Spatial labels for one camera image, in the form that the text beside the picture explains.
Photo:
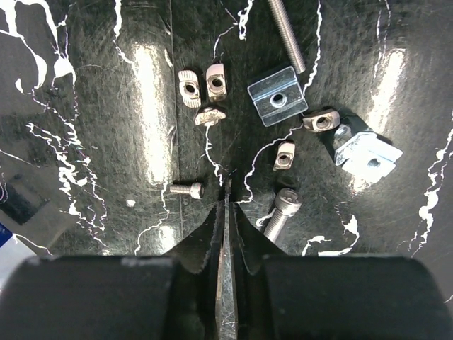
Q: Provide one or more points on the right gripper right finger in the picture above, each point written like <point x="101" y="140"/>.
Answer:
<point x="278" y="296"/>

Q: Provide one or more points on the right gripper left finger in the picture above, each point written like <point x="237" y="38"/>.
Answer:
<point x="170" y="296"/>

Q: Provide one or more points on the pile of screws and nuts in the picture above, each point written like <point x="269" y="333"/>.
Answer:
<point x="232" y="144"/>

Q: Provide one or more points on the silver cap head screw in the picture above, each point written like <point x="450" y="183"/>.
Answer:
<point x="287" y="203"/>

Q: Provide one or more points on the short silver cap screw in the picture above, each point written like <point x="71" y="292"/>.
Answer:
<point x="195" y="190"/>

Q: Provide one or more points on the silver slide-in t-nut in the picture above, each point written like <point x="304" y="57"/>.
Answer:
<point x="363" y="154"/>

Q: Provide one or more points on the clear plastic compartment box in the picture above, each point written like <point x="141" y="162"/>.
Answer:
<point x="12" y="253"/>

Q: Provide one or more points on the silver long screw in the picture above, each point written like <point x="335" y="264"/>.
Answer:
<point x="287" y="34"/>

